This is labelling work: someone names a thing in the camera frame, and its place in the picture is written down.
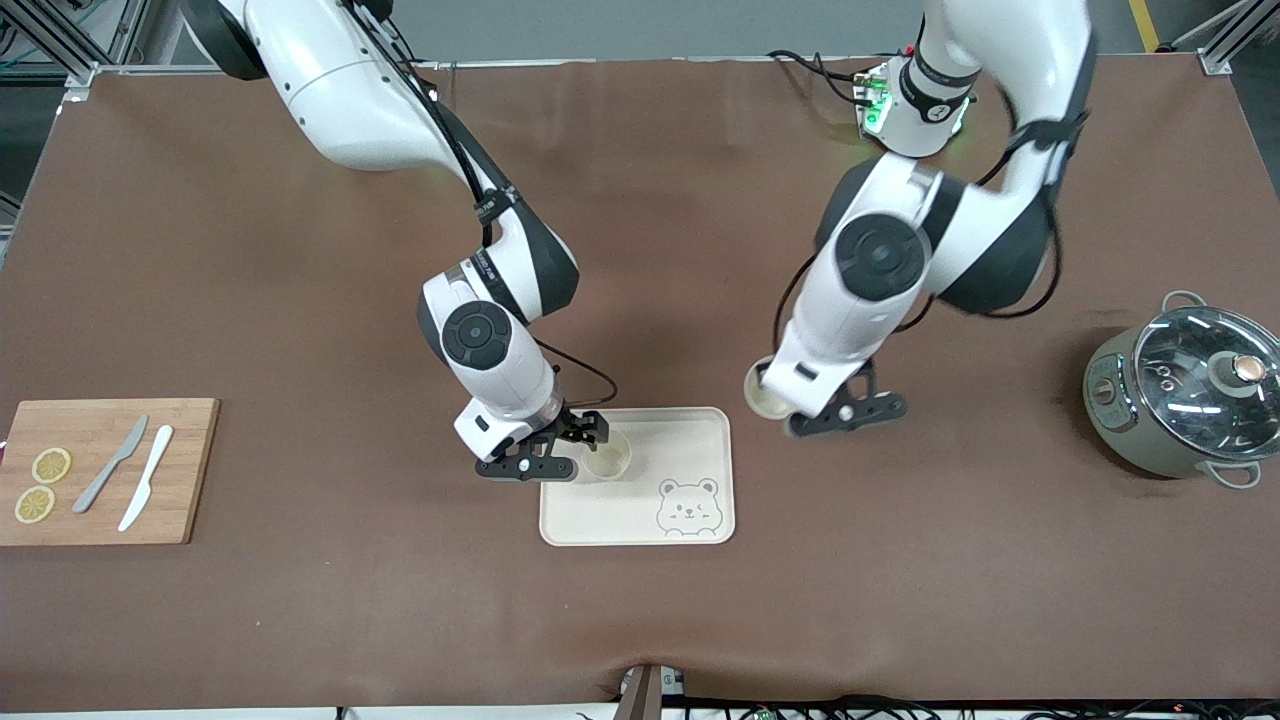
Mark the grey plastic knife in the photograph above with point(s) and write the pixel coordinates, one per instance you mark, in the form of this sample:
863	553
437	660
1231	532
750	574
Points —
105	470

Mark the lemon slice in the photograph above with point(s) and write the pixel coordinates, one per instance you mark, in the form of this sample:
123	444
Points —
51	465
34	504

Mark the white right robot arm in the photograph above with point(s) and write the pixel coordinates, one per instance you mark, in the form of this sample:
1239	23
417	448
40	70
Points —
340	80

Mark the wooden cutting board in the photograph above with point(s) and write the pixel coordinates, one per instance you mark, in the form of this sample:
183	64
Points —
100	520

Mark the white plastic knife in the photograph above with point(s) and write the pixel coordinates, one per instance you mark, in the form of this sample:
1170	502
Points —
145	480

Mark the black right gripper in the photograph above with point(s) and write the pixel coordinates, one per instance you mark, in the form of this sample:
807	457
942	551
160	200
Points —
572	428

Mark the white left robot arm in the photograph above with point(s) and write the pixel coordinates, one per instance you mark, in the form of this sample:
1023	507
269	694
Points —
880	255

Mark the glass pot lid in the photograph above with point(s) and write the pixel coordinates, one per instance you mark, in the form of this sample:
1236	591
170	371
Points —
1180	370

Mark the cream tray with bear print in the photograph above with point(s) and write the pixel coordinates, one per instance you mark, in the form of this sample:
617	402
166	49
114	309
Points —
620	515

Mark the grey metal clamp bracket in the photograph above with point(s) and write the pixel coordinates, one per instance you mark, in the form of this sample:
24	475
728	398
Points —
645	695

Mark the white plastic cup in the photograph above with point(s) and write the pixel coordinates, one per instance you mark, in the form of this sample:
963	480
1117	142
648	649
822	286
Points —
610	462
765	400

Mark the brown table mat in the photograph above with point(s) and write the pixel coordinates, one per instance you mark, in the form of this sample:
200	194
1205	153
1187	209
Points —
300	620

